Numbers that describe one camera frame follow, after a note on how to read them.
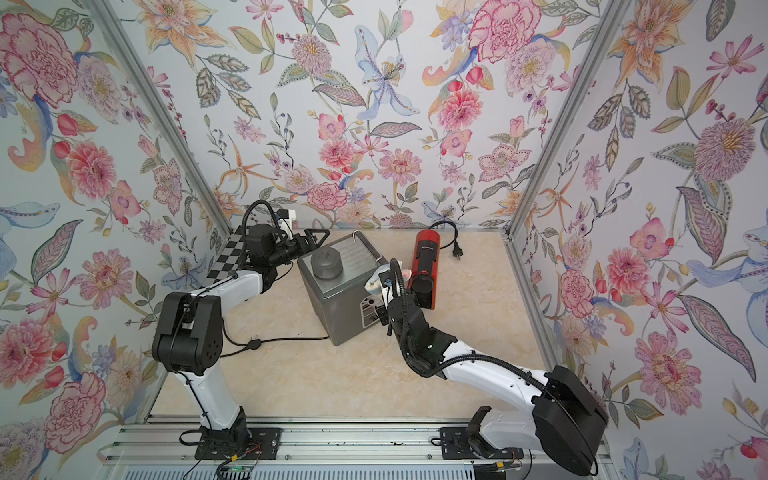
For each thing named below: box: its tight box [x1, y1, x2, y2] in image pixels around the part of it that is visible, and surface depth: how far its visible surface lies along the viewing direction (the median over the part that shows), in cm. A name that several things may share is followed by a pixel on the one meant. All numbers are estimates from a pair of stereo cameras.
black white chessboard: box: [203, 225, 245, 286], surface depth 109 cm
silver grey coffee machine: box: [297, 231, 389, 346], surface depth 76 cm
